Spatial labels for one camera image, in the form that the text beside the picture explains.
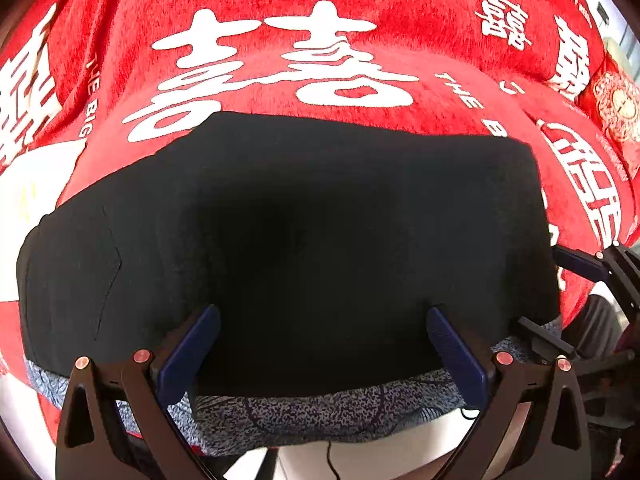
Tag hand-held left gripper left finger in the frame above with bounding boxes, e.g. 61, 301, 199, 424
55, 304, 222, 480

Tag red printed blanket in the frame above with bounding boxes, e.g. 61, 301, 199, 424
0, 0, 640, 463

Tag black pants with grey waistband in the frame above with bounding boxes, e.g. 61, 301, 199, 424
15, 110, 563, 456

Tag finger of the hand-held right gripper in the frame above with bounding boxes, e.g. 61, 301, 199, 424
517, 316, 636, 378
552, 241, 640, 323

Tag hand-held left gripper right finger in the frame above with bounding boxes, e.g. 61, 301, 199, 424
426, 305, 593, 480

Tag red cushion with gold pattern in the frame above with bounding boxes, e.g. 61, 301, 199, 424
587, 52, 640, 183

